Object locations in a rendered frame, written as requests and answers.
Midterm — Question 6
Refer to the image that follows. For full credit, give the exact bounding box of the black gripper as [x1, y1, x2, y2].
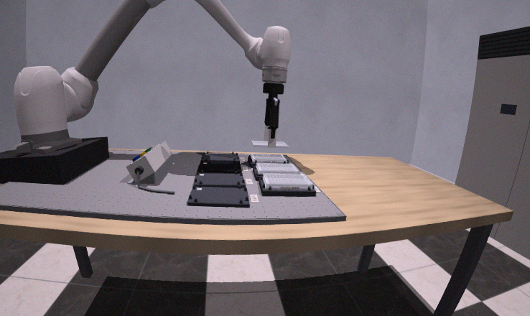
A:
[263, 83, 284, 148]

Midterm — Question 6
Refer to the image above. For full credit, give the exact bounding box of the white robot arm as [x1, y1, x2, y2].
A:
[9, 0, 291, 154]

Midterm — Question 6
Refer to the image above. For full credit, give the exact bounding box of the white button panel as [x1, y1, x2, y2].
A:
[126, 141, 175, 194]

